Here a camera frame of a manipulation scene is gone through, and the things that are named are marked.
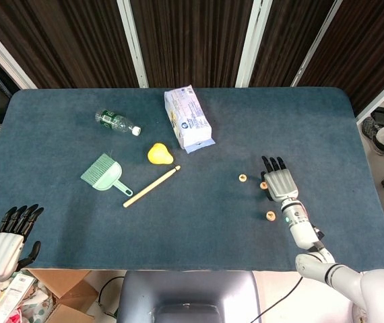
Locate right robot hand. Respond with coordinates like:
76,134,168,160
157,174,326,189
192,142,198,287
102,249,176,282
260,155,299,203

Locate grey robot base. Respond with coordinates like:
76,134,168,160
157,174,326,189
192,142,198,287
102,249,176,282
116,271,262,323

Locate white printed carton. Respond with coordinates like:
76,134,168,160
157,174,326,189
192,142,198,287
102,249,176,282
0,272,38,323

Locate floral patterned bag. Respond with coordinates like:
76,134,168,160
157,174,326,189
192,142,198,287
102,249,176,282
16,285,57,323

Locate brown cardboard box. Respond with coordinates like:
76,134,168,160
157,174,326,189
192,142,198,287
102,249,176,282
26,268,100,314

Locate blue felt table cover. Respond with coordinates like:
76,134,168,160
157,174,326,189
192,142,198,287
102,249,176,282
0,86,384,273

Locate grey sneaker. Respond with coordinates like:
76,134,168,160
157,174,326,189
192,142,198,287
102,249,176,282
361,116,384,155

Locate white tissue pack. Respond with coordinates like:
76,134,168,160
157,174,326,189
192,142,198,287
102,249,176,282
163,85,217,155

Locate yellow pear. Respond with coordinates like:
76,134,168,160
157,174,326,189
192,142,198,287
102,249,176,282
147,142,175,166

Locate green mini brush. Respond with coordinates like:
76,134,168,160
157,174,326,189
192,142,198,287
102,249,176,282
79,153,113,186

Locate wooden stick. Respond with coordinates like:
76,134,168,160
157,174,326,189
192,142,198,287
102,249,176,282
122,164,182,209

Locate green dustpan brush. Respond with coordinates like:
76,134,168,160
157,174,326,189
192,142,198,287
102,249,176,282
92,164,134,198

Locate clear plastic water bottle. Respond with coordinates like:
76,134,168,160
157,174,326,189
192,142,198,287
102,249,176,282
94,108,142,137

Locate white aluminium partition post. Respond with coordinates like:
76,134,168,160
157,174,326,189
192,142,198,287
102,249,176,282
0,13,38,90
355,67,384,124
291,0,343,87
117,0,149,89
235,0,274,87

